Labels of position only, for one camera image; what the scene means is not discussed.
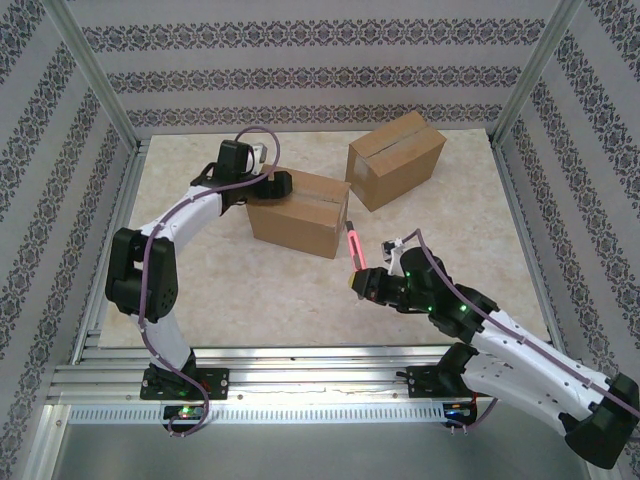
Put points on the wide aluminium mounting rail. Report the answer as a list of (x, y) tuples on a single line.
[(320, 372)]

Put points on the aluminium frame post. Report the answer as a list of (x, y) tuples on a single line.
[(535, 70), (92, 70)]

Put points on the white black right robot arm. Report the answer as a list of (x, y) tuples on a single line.
[(530, 365)]

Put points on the cardboard box with teddy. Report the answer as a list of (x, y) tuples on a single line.
[(395, 170)]

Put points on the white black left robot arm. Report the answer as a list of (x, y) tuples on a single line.
[(190, 215)]

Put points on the pink utility knife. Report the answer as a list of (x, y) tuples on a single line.
[(356, 250)]

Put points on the cardboard box with doll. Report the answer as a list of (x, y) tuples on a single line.
[(295, 227)]

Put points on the aluminium side rail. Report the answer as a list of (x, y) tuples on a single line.
[(520, 200), (121, 200)]

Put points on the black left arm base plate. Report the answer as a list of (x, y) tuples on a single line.
[(217, 382)]

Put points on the grey metal panel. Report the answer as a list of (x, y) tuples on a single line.
[(320, 450)]

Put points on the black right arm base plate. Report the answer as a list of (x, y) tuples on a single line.
[(425, 382)]

